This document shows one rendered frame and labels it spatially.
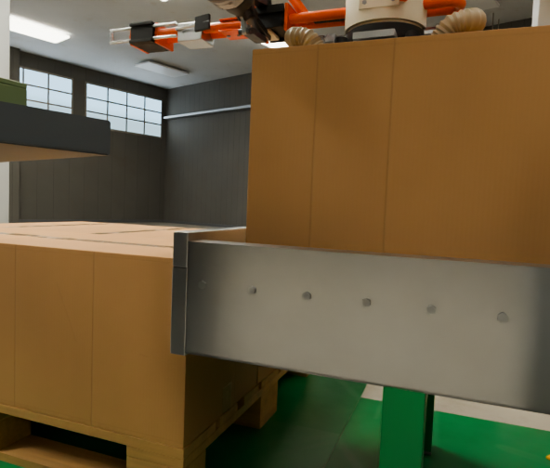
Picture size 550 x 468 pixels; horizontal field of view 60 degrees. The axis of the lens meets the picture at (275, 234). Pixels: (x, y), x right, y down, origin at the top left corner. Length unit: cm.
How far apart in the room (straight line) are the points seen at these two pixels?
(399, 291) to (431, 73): 37
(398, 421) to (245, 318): 27
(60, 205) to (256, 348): 1245
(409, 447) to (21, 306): 93
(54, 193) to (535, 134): 1257
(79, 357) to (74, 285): 16
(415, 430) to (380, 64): 58
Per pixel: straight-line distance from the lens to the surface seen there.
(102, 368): 117
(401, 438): 77
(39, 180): 1291
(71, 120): 56
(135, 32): 136
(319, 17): 115
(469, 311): 70
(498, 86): 85
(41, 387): 131
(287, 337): 76
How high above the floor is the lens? 66
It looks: 3 degrees down
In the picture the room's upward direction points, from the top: 2 degrees clockwise
